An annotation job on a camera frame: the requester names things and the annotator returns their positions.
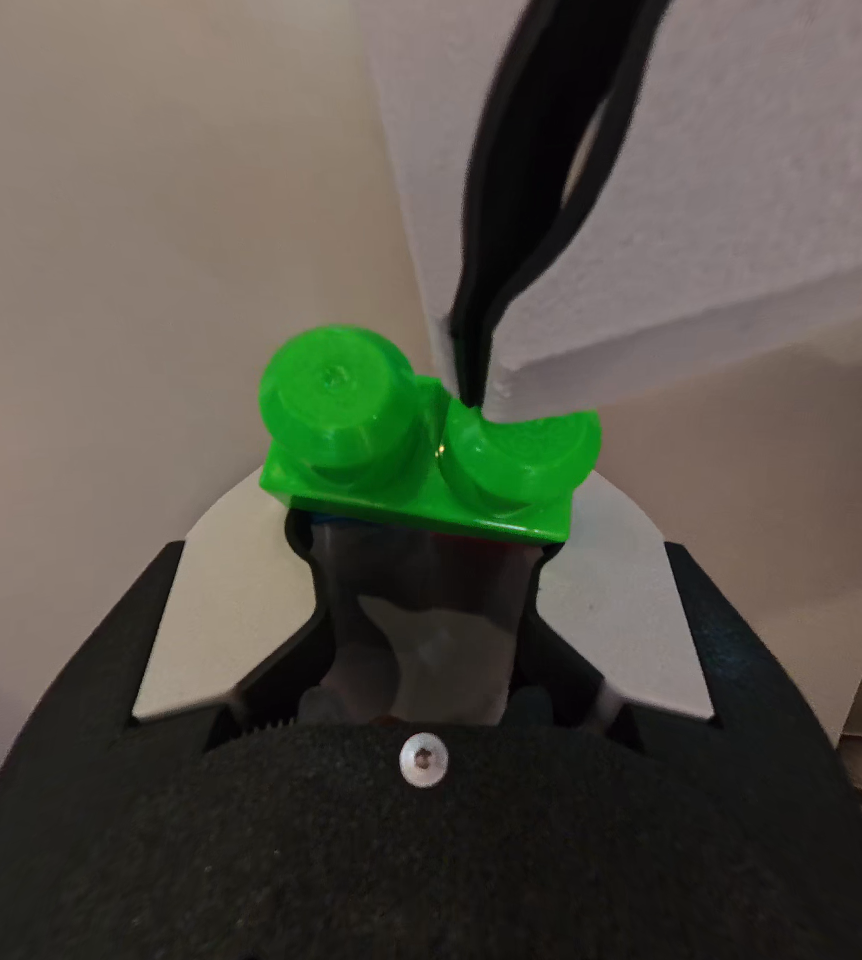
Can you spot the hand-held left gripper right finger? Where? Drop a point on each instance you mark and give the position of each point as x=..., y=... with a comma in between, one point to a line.
x=634, y=615

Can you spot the green mega block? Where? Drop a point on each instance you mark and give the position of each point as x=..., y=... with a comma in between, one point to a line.
x=401, y=450

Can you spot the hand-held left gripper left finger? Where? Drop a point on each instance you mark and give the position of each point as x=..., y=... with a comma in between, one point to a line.
x=213, y=615

